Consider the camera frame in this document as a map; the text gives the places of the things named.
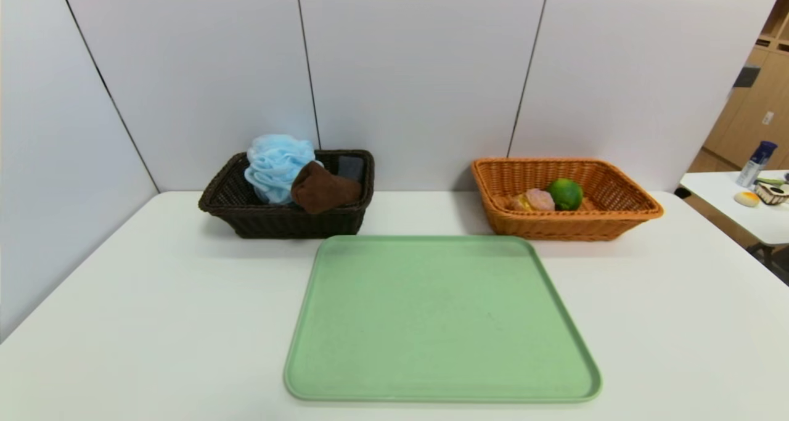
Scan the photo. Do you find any light blue bath loofah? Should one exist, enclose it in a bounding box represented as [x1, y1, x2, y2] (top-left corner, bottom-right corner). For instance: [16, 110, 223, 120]
[244, 134, 322, 206]

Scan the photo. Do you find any white side table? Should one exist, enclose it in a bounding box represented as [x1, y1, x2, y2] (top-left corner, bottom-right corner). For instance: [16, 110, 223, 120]
[680, 170, 789, 283]

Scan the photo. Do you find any orange wicker basket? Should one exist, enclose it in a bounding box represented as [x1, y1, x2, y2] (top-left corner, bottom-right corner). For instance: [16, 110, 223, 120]
[472, 157, 665, 242]

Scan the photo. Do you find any light green plastic tray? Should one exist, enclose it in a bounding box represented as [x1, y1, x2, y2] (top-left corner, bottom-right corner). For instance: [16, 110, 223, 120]
[283, 235, 603, 404]

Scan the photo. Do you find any green lime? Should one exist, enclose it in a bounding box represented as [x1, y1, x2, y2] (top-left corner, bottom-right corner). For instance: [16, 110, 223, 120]
[547, 178, 584, 212]

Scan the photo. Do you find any grey towel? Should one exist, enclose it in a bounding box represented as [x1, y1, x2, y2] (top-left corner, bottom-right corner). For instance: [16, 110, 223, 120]
[336, 155, 366, 184]

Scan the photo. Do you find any brown white round container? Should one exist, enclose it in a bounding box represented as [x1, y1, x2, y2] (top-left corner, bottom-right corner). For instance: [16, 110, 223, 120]
[755, 182, 789, 206]

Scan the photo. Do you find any clear bottle with blue cap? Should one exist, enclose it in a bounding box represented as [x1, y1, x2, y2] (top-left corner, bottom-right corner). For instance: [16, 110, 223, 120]
[737, 140, 779, 187]

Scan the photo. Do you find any brown towel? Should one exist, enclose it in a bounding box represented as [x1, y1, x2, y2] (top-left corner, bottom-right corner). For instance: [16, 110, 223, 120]
[290, 161, 363, 215]

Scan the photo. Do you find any light wooden cabinet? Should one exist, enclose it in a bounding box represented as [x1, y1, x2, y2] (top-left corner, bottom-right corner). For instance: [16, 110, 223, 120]
[687, 0, 789, 172]

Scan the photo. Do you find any dark brown wicker basket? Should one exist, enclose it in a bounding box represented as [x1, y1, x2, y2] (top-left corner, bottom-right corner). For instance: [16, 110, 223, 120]
[198, 149, 375, 239]

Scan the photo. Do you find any pink round bread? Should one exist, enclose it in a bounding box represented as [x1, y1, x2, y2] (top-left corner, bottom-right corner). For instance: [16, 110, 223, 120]
[509, 188, 557, 213]

